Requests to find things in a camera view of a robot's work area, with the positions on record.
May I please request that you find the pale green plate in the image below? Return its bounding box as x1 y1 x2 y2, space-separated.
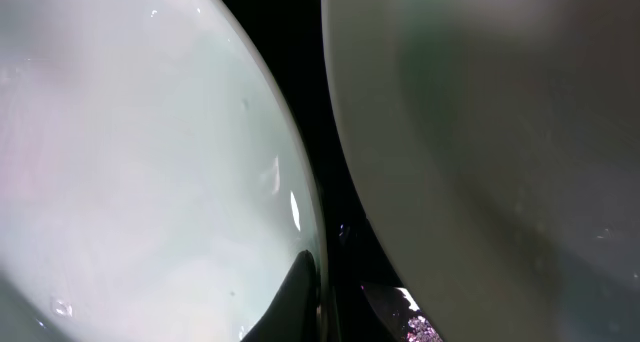
322 0 639 341

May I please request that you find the black round tray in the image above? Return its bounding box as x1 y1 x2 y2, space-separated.
207 0 444 342

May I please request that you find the mint green plate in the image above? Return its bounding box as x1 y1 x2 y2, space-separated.
1 0 328 341

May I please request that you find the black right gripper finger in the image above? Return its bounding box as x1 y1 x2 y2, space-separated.
242 250 319 342

